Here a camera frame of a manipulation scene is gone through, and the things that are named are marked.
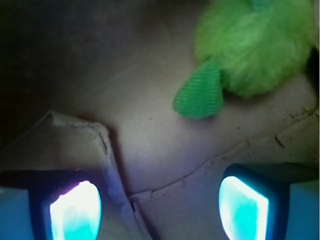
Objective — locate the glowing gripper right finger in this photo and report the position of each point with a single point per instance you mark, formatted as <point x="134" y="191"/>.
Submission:
<point x="279" y="201"/>

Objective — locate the brown paper bag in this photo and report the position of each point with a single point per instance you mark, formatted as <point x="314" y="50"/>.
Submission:
<point x="88" y="84"/>

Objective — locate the green plush animal toy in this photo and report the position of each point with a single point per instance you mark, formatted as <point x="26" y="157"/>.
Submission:
<point x="247" y="48"/>

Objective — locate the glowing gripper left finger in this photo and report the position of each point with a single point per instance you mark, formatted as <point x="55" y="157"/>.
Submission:
<point x="49" y="205"/>

